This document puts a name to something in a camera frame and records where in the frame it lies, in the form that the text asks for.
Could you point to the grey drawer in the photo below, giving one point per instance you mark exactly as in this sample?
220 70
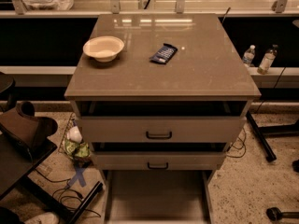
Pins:
161 129
158 197
142 160

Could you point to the blue snack bar wrapper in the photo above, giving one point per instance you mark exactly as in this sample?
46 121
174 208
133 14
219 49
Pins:
164 54

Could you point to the white round object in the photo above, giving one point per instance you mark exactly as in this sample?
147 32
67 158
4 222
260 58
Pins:
74 135

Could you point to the green chip bag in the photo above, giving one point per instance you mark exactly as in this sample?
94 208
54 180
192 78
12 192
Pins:
76 151

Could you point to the clear water bottle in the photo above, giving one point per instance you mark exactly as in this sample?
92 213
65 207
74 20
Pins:
248 56

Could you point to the dark brown bag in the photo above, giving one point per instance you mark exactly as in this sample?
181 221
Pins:
26 131

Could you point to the bottle with yellow liquid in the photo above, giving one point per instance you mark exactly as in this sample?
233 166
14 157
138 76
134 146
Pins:
268 59

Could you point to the black table leg bar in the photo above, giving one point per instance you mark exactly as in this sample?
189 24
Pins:
269 154

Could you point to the black side table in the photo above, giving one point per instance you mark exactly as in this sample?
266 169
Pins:
14 169

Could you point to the white shoe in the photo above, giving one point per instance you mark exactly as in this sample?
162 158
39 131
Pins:
46 218

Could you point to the black caster wheel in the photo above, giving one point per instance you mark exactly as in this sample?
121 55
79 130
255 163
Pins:
275 214

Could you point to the wire basket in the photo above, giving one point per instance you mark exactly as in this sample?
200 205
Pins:
67 131

